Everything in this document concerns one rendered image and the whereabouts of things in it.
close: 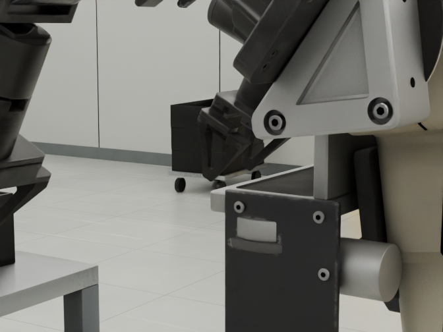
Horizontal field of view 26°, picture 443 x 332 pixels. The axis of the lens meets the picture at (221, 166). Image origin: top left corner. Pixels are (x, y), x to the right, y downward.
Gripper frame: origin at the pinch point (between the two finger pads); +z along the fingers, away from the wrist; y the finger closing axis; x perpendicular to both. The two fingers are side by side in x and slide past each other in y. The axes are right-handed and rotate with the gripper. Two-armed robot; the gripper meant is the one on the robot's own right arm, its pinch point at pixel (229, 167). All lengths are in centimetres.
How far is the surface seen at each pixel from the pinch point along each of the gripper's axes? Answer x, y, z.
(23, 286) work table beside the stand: -20.9, 2.4, 32.9
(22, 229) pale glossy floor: -239, -282, 238
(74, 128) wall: -400, -515, 295
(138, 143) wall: -335, -516, 273
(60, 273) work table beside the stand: -21.5, -6.1, 33.3
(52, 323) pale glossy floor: -123, -166, 177
